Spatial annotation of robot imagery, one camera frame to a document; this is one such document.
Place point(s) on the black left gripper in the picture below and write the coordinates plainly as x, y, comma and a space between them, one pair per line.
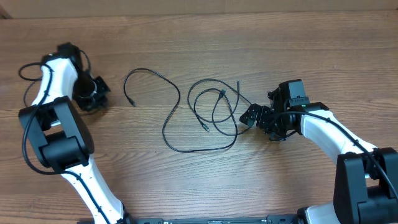
95, 102

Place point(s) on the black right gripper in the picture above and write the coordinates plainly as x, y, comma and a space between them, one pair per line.
265, 116

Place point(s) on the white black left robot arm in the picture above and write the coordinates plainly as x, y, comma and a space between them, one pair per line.
56, 141

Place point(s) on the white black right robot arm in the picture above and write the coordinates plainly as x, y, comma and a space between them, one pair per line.
365, 188

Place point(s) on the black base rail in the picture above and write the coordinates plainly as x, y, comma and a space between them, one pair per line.
270, 219

